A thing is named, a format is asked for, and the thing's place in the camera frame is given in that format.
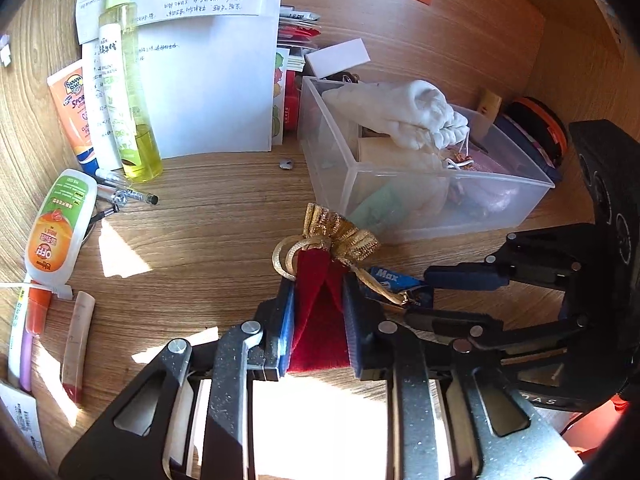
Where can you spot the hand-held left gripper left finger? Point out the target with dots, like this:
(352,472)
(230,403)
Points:
(286,320)

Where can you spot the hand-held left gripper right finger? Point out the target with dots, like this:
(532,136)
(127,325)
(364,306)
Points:
(351,325)

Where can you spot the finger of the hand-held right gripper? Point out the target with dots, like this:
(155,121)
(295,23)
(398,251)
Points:
(465,277)
(450,322)

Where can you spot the red velvet pouch gold trim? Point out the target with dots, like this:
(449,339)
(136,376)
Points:
(320,330)

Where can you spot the blue packet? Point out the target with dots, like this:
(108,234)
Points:
(395,280)

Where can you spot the clear plastic storage box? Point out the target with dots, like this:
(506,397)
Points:
(505,200)

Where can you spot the white cloth pouch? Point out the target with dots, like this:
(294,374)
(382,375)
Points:
(400,105)

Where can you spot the wooden desktop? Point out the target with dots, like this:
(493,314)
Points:
(200,240)

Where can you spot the blue pencil case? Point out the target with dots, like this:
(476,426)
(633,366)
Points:
(547,170)

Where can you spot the person's orange clothing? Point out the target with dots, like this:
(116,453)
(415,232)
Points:
(600,430)

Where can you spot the small metal piece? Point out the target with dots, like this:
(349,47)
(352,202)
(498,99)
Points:
(286,164)

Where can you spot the black and orange round container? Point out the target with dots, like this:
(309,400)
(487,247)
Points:
(542,125)

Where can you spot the silver pen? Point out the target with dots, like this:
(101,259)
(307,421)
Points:
(132,195)

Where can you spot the pink lip gloss tube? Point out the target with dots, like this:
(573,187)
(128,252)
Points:
(77,345)

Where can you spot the yellow-green spray bottle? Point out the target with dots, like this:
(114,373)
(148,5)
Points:
(135,150)

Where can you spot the clear pen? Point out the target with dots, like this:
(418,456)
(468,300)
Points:
(110,176)

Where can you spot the orange and green squeeze bottle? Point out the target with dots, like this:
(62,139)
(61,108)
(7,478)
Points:
(57,230)

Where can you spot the white paper sheets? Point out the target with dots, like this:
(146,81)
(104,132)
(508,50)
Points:
(210,85)

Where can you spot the white rectangular box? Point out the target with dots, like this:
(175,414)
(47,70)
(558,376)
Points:
(337,57)

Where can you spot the purple pen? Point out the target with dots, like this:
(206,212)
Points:
(26,365)

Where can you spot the white printed receipt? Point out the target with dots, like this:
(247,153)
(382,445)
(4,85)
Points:
(22,420)

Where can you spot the orange sunscreen tube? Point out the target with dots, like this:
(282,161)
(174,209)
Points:
(70,105)

